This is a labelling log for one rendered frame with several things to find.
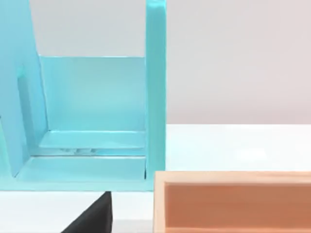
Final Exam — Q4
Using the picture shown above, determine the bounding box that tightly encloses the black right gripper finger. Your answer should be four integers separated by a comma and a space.
60, 191, 113, 233

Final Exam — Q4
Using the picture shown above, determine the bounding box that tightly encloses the light blue upright rack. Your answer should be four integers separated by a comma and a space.
0, 0, 167, 192

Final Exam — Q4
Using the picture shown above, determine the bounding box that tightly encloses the shallow salmon-coloured box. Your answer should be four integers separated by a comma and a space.
153, 170, 311, 233

